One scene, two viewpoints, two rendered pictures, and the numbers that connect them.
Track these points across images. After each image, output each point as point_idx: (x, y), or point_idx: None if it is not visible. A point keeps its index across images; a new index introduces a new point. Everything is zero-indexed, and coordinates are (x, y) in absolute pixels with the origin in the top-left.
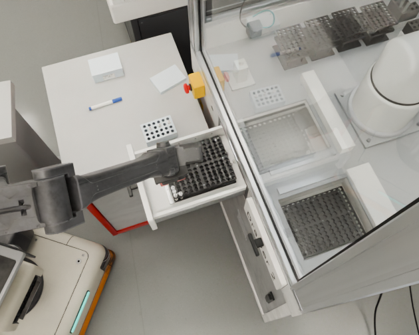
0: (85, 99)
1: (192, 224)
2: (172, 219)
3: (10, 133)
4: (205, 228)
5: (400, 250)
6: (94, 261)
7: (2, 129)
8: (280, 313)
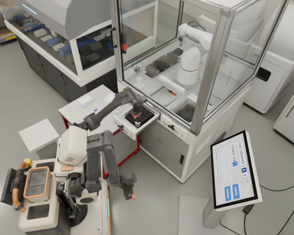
0: (82, 114)
1: (134, 162)
2: (125, 164)
3: (58, 134)
4: (140, 162)
5: (210, 67)
6: (104, 185)
7: (53, 134)
8: (188, 156)
